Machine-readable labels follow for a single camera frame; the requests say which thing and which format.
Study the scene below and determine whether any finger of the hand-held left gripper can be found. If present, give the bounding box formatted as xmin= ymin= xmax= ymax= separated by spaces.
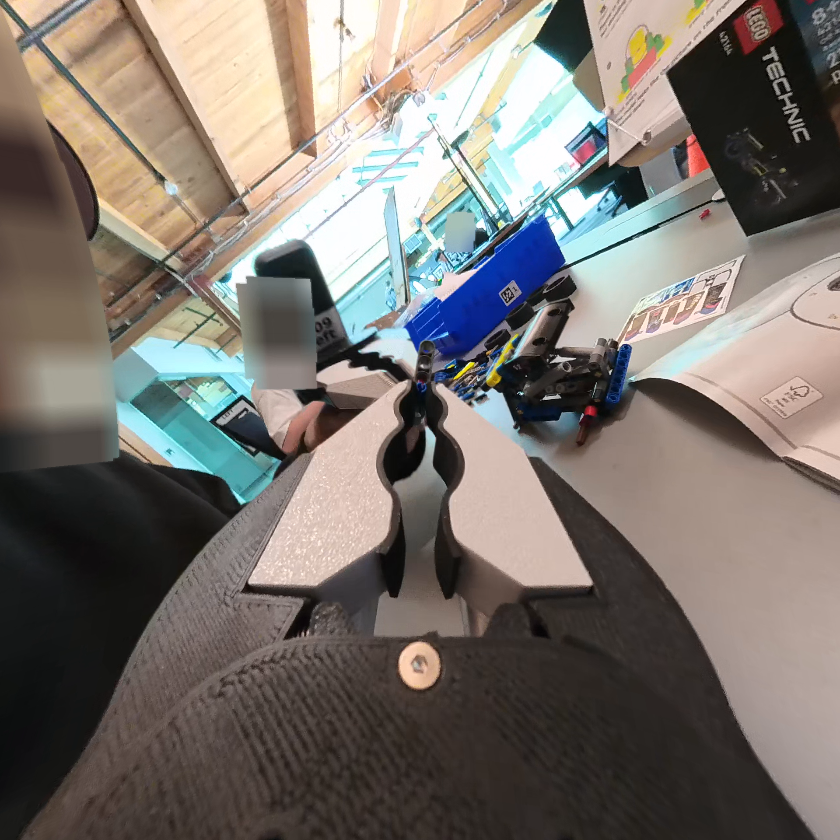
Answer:
xmin=320 ymin=350 xmax=409 ymax=410

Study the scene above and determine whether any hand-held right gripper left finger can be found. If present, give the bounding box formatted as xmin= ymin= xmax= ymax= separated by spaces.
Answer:
xmin=247 ymin=381 xmax=417 ymax=632

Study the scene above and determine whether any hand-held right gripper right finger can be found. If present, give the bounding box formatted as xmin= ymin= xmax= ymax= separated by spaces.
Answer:
xmin=428 ymin=386 xmax=596 ymax=632

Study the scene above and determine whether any grey bent lego beam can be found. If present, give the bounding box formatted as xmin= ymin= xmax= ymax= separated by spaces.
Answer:
xmin=413 ymin=339 xmax=437 ymax=429

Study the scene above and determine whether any pile of loose lego parts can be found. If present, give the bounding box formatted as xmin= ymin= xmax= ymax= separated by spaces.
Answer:
xmin=430 ymin=351 xmax=509 ymax=403

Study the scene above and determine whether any partly built lego model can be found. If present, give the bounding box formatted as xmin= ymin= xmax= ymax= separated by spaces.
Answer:
xmin=489 ymin=298 xmax=635 ymax=448

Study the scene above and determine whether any lego sticker sheet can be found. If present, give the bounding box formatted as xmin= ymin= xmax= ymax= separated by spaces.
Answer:
xmin=617 ymin=255 xmax=746 ymax=345

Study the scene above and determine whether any lego instruction booklet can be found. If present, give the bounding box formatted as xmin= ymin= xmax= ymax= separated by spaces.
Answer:
xmin=629 ymin=252 xmax=840 ymax=494

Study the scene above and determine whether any lego set box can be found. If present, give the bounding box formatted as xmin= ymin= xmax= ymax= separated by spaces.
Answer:
xmin=666 ymin=0 xmax=840 ymax=237

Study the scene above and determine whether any person's left hand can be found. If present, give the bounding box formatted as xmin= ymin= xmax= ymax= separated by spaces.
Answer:
xmin=282 ymin=400 xmax=343 ymax=456

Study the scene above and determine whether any white upright panel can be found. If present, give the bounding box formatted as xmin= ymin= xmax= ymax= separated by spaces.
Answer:
xmin=382 ymin=185 xmax=413 ymax=311

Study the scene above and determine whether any large blue plastic bin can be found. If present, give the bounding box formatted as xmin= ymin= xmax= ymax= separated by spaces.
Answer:
xmin=403 ymin=213 xmax=567 ymax=357

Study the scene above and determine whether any black floor lamp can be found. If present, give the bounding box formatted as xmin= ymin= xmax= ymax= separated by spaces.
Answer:
xmin=430 ymin=113 xmax=509 ymax=221

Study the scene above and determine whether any person's black clothing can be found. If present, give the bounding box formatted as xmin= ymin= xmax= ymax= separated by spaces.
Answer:
xmin=0 ymin=453 xmax=245 ymax=840

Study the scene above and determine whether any red plastic bin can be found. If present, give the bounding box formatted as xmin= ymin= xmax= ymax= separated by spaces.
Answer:
xmin=564 ymin=121 xmax=609 ymax=166

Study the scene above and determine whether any printed instruction poster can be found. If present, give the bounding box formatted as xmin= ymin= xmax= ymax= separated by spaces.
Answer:
xmin=583 ymin=0 xmax=756 ymax=168

